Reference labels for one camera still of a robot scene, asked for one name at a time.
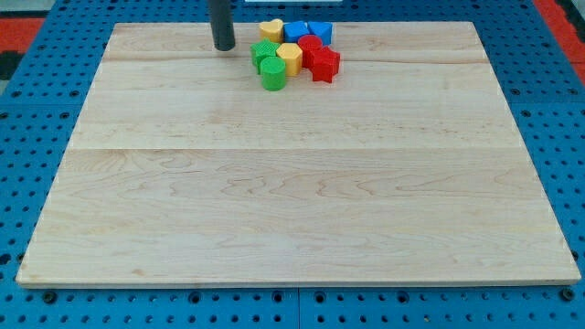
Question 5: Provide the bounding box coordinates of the red star block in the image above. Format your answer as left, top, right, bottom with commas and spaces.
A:
310, 47, 340, 83

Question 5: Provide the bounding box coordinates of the green star block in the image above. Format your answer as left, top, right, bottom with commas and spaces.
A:
250, 38, 281, 74

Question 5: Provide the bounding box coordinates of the yellow heart block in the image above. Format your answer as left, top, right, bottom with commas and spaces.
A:
259, 18, 284, 43

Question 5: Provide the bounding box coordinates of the green cylinder block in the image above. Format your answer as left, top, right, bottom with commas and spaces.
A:
260, 57, 286, 91

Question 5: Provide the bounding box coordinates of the yellow hexagon block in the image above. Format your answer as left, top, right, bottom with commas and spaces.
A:
276, 43, 303, 77

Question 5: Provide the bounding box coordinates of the light wooden board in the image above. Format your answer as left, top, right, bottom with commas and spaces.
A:
16, 21, 580, 289

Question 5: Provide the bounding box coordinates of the red cylinder block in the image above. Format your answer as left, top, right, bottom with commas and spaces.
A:
297, 35, 323, 69

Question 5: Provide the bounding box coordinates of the blue cube block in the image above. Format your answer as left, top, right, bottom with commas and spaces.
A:
283, 21, 310, 43

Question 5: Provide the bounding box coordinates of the blue triangle block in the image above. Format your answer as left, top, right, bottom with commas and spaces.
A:
307, 21, 333, 46

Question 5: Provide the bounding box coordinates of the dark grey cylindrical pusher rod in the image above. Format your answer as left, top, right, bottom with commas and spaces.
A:
207, 0, 236, 51

